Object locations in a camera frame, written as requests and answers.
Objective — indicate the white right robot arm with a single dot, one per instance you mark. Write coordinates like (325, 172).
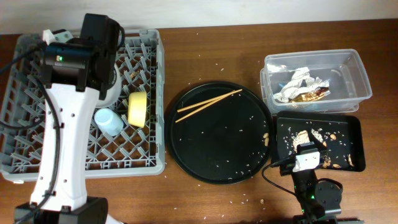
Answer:
(319, 198)

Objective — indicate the light blue plastic cup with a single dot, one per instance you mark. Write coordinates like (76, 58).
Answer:
(108, 121)

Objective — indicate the wooden chopstick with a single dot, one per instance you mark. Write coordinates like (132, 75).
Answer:
(198, 109)
(206, 101)

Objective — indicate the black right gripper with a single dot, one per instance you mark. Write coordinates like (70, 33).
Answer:
(288, 167)

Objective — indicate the pile of food scraps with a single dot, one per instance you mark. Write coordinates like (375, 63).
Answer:
(336, 149)

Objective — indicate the yellow plastic bowl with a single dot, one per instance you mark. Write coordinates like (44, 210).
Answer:
(137, 107)

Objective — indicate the grey round plate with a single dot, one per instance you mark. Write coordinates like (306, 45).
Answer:
(113, 92)

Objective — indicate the round black tray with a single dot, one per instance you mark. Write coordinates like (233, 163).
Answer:
(222, 144)

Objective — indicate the black rectangular food-waste tray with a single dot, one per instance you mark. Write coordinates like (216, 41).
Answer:
(290, 122)

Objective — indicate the clear plastic waste bin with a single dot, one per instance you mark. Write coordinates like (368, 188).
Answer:
(343, 68)

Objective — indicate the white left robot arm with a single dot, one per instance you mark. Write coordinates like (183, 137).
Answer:
(76, 75)

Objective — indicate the grey plastic dishwasher rack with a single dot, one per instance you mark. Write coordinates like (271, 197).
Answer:
(133, 152)

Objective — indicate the white paper napkin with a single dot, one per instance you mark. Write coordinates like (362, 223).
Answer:
(301, 82)

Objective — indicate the brown gold snack wrapper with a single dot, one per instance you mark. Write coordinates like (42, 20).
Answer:
(313, 95)

